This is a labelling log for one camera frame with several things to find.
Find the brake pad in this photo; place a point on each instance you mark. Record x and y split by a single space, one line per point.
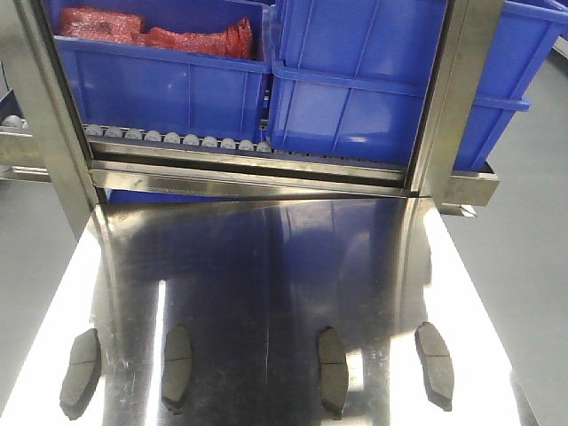
334 373
177 369
82 375
437 366

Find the grey roller conveyor track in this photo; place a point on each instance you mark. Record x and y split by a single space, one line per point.
172 137

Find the right blue plastic bin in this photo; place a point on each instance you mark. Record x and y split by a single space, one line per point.
350 77

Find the blue plastic bin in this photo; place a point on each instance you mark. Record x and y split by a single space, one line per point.
350 77
150 88

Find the blue bin under table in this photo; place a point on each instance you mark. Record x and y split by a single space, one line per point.
124 196

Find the left blue plastic bin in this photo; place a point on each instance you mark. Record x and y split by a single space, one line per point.
150 88

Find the red bubble wrap bag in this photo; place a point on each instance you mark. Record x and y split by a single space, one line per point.
89 23

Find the stainless steel rack frame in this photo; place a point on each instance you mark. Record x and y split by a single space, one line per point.
56 150

